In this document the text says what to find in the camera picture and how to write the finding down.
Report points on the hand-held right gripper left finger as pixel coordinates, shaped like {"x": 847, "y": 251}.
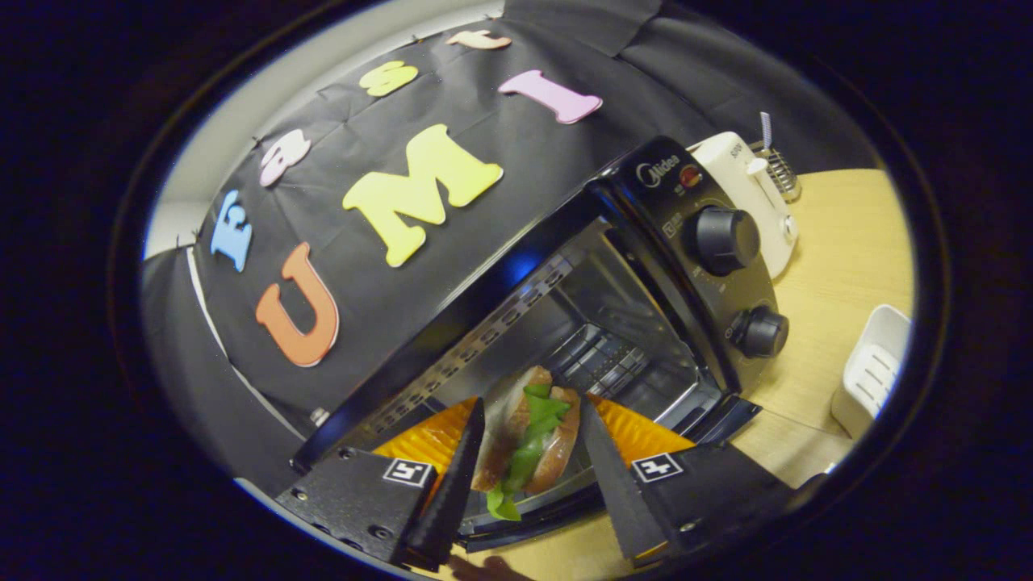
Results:
{"x": 456, "y": 492}

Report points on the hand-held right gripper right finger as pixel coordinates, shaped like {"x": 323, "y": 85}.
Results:
{"x": 613, "y": 484}

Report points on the lettuce sandwich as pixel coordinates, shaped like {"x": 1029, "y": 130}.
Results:
{"x": 529, "y": 436}

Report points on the black electric oven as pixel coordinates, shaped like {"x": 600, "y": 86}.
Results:
{"x": 678, "y": 266}

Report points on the white plastic tray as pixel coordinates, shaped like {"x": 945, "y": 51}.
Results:
{"x": 876, "y": 371}

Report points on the white toaster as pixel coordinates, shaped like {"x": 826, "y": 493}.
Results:
{"x": 750, "y": 194}

